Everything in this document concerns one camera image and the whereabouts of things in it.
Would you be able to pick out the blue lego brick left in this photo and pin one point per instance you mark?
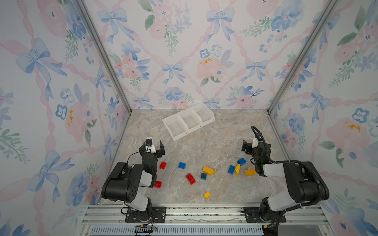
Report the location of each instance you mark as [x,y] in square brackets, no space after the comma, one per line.
[182,165]

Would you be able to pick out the small red lego brick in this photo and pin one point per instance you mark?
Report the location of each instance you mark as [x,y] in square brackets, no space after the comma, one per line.
[163,165]

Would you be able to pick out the small yellow lego brick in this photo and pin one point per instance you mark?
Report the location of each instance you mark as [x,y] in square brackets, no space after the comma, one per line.
[207,195]

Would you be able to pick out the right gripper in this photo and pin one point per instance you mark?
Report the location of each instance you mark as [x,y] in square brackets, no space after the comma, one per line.
[244,145]

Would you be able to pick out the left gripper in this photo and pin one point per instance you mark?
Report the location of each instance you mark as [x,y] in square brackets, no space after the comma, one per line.
[158,153]

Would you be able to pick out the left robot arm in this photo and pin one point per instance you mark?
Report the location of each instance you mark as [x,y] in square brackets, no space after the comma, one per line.
[124,181]

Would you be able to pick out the right aluminium corner post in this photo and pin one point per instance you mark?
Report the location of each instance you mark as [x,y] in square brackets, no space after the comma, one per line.
[307,46]

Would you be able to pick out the blue square lego brick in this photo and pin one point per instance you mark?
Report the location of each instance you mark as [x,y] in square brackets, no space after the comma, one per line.
[231,169]

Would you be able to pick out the blue tall lego brick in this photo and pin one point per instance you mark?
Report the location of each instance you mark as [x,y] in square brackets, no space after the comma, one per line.
[241,161]

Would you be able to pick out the yellow long lego brick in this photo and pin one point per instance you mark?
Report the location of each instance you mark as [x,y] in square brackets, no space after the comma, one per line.
[208,170]
[250,172]

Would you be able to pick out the red curved lego brick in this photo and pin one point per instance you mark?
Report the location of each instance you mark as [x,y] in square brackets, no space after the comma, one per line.
[190,178]

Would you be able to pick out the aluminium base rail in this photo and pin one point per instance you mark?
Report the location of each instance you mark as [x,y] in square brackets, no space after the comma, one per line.
[202,220]

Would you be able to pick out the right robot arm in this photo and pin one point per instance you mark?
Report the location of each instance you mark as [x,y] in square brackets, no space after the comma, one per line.
[303,186]

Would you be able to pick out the red lego brick near base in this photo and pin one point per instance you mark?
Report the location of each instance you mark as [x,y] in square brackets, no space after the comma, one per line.
[158,184]

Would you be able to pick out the yellow curved lego brick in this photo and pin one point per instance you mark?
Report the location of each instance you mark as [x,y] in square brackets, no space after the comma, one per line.
[237,169]

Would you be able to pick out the aluminium corner post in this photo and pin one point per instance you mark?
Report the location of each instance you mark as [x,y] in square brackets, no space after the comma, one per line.
[83,11]
[307,46]

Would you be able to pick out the left aluminium corner post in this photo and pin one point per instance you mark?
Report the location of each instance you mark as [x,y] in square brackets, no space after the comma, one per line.
[83,11]

